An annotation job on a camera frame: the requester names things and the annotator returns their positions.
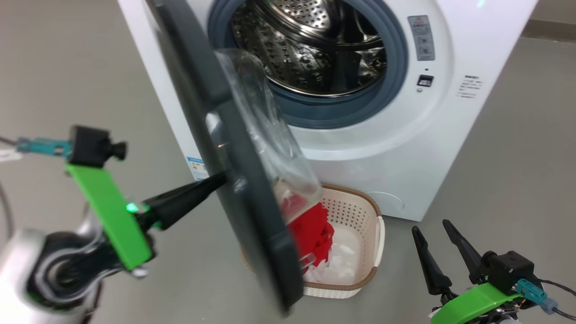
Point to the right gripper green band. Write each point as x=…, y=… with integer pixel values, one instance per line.
x=472, y=303

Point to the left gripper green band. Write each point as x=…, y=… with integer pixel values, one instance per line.
x=112, y=211

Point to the red garment white stripe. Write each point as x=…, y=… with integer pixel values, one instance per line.
x=315, y=234

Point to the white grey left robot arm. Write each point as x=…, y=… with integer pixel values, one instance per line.
x=27, y=270

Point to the cream perforated laundry basket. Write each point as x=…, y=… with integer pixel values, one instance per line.
x=360, y=211

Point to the grey rubber door gasket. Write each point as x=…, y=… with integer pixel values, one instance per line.
x=342, y=110

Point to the black door lock slot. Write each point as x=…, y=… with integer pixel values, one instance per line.
x=425, y=80

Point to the white front-load washing machine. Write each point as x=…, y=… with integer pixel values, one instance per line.
x=477, y=45

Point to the blue white energy label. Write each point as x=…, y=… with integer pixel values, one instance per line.
x=198, y=168

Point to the small printed text label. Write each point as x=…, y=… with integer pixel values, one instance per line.
x=470, y=86

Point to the steel washer drum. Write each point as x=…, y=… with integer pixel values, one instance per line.
x=310, y=49

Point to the grey warning label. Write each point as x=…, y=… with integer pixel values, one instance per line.
x=421, y=38

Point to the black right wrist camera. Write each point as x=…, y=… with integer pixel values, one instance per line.
x=510, y=270

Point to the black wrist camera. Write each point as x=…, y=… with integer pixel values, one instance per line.
x=510, y=270
x=92, y=146

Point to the teal right camera connector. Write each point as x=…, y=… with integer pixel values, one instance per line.
x=535, y=294

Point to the teal camera connector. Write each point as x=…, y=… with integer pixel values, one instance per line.
x=535, y=294
x=45, y=147

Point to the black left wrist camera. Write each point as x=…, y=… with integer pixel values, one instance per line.
x=92, y=146

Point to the teal left camera connector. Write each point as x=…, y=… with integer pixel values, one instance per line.
x=45, y=147

